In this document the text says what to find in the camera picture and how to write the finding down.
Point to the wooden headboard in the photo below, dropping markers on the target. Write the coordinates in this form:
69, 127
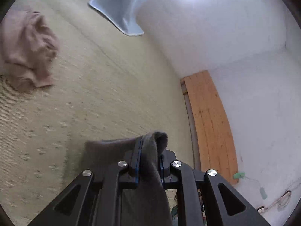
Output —
215, 140

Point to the white power strip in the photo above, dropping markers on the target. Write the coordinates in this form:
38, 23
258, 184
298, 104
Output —
263, 193

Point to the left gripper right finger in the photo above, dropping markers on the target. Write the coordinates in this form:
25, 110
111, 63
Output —
205, 198

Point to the green wall plug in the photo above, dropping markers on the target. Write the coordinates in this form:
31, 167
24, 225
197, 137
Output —
239, 175

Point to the dark grey smile sweatshirt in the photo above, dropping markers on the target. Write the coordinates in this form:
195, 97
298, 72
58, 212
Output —
148, 203

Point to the pink garment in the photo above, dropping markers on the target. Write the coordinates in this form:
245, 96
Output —
28, 48

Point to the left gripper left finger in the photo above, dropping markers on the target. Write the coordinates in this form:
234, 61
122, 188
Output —
94, 197

